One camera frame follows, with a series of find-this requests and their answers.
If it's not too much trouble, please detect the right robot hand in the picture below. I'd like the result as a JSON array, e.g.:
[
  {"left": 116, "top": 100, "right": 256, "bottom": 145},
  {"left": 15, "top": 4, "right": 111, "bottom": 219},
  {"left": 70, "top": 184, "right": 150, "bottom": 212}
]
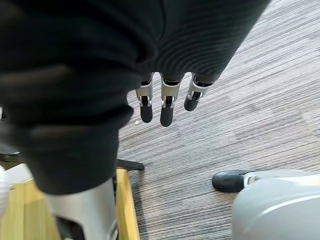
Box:
[{"left": 0, "top": 0, "right": 272, "bottom": 240}]

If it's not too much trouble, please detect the black stand foot bar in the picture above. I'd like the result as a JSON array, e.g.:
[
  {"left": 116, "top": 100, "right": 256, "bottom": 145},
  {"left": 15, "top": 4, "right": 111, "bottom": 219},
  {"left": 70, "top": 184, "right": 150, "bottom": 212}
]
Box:
[{"left": 116, "top": 158, "right": 146, "bottom": 172}]

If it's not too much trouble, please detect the light grey board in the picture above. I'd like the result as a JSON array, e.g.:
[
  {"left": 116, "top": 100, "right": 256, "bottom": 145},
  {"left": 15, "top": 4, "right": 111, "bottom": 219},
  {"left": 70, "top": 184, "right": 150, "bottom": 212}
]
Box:
[{"left": 4, "top": 162, "right": 35, "bottom": 185}]

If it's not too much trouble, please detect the white ribbed slipper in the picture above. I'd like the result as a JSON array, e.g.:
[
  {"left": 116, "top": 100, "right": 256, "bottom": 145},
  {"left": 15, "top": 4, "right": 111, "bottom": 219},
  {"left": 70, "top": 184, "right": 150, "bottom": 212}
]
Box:
[{"left": 0, "top": 165, "right": 11, "bottom": 224}]

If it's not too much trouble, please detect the dark robot foot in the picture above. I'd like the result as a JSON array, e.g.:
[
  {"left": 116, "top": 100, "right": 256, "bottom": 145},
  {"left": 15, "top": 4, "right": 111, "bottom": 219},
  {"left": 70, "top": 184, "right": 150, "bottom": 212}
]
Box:
[{"left": 211, "top": 169, "right": 254, "bottom": 194}]

